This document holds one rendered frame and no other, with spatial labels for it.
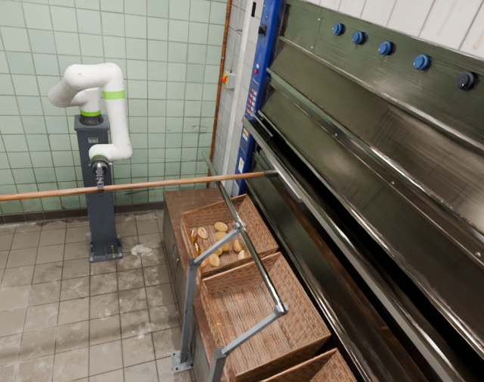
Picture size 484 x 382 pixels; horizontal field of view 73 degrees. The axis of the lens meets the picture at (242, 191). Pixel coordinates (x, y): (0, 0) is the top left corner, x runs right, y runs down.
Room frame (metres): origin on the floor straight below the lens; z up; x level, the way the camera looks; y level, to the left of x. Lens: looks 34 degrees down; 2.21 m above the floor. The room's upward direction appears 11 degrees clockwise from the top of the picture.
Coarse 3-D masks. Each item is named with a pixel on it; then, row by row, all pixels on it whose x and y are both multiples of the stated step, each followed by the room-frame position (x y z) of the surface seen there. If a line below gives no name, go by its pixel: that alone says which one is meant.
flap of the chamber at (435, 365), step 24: (312, 192) 1.27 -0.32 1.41; (336, 216) 1.13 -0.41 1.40; (336, 240) 0.97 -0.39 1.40; (360, 240) 1.00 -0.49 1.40; (384, 264) 0.90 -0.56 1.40; (408, 288) 0.80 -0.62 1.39; (432, 312) 0.72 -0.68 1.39; (408, 336) 0.61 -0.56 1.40; (432, 336) 0.62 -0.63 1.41; (456, 336) 0.65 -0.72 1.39; (432, 360) 0.54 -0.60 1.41; (456, 360) 0.56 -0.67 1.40; (480, 360) 0.58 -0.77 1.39
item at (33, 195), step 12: (168, 180) 1.44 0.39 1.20; (180, 180) 1.46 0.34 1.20; (192, 180) 1.49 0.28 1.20; (204, 180) 1.52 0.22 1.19; (216, 180) 1.55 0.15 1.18; (36, 192) 1.17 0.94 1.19; (48, 192) 1.18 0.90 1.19; (60, 192) 1.20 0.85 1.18; (72, 192) 1.22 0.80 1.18; (84, 192) 1.24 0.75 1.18; (96, 192) 1.27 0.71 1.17
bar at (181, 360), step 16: (208, 160) 1.77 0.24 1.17; (224, 192) 1.47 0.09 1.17; (240, 224) 1.23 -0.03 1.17; (224, 240) 1.19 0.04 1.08; (208, 256) 1.16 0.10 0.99; (256, 256) 1.04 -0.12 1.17; (192, 272) 1.12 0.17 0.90; (192, 288) 1.12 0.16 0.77; (272, 288) 0.88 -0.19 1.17; (192, 304) 1.13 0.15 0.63; (272, 320) 0.78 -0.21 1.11; (240, 336) 0.75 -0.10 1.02; (176, 352) 1.17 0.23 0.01; (224, 352) 0.70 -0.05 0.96; (176, 368) 1.07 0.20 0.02
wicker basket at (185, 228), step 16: (208, 208) 1.83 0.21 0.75; (224, 208) 1.88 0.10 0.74; (240, 208) 1.92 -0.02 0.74; (192, 224) 1.78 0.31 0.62; (208, 224) 1.83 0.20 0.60; (256, 224) 1.70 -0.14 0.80; (208, 240) 1.68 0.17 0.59; (240, 240) 1.74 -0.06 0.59; (256, 240) 1.63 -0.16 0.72; (272, 240) 1.53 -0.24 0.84; (192, 256) 1.45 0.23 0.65; (208, 272) 1.28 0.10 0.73
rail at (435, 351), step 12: (264, 144) 1.63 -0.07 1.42; (276, 156) 1.50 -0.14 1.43; (288, 168) 1.39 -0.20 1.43; (312, 204) 1.15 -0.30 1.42; (324, 216) 1.07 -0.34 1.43; (336, 228) 1.00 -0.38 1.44; (348, 240) 0.95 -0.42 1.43; (360, 264) 0.85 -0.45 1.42; (372, 276) 0.79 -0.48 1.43; (384, 288) 0.74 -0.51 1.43; (396, 300) 0.70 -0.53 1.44; (408, 312) 0.67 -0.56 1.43; (408, 324) 0.63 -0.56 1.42; (420, 336) 0.60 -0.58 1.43; (432, 348) 0.56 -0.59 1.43; (444, 360) 0.53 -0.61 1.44; (456, 372) 0.50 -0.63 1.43
